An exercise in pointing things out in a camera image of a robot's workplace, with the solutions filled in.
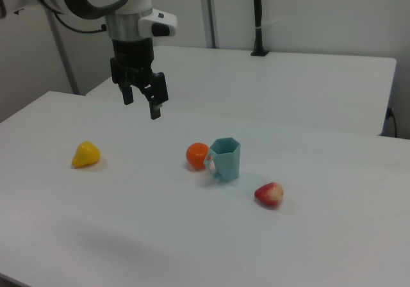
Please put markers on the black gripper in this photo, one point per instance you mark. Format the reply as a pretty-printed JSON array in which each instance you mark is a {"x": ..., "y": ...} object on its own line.
[{"x": 131, "y": 59}]

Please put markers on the teal faceted mug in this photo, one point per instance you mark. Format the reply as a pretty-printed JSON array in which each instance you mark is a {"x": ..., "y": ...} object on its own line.
[{"x": 228, "y": 165}]

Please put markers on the orange toy fruit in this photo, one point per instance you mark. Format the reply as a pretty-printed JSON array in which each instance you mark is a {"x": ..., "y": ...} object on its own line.
[{"x": 195, "y": 157}]

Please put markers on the yellow toy pear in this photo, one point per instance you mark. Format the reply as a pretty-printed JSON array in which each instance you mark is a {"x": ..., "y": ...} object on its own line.
[{"x": 86, "y": 155}]

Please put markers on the black pole with base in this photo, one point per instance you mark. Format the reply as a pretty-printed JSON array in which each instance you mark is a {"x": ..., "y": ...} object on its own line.
[{"x": 257, "y": 11}]

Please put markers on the red toy strawberry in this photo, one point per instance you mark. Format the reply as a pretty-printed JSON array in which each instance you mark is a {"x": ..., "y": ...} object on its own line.
[{"x": 269, "y": 194}]

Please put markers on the grey partition post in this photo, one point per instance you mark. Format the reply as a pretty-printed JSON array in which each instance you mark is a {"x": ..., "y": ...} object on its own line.
[
  {"x": 62, "y": 56},
  {"x": 209, "y": 11}
]

